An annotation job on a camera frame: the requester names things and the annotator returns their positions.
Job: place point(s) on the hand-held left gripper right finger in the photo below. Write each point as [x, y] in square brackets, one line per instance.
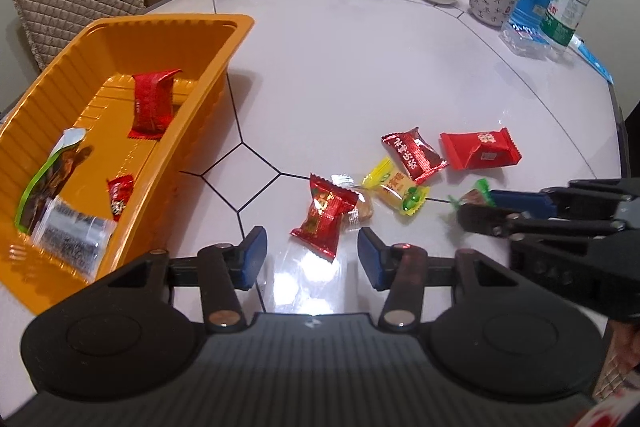
[370, 257]

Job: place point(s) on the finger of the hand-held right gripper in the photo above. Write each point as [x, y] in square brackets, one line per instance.
[520, 202]
[480, 219]

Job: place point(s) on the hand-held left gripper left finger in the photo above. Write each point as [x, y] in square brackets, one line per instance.
[255, 257]

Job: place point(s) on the small green candy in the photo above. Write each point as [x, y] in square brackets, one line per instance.
[475, 196]

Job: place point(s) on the clear pastry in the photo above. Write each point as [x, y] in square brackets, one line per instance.
[364, 207]

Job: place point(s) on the red pictured snack packet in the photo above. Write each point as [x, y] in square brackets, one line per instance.
[325, 217]

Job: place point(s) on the yellow candy packet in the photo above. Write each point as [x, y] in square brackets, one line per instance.
[395, 187]

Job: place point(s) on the dark red candy packet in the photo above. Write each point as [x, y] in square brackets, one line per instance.
[412, 154]

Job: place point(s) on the small red candy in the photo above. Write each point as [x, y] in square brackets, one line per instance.
[120, 197]

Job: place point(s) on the clear speckled snack packet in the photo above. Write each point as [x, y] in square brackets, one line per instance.
[75, 237]

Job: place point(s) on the long red snack packet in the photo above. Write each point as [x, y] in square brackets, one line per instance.
[152, 104]

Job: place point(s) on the orange plastic tray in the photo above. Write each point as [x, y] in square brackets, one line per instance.
[210, 57]

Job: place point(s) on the green snack packet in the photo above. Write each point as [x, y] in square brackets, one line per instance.
[50, 179]

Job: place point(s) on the red patterned clothing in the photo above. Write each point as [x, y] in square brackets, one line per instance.
[605, 414]

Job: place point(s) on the crushed blue label bottle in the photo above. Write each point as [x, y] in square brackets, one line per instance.
[525, 39]

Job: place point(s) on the patterned white cup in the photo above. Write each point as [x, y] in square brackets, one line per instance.
[492, 2]

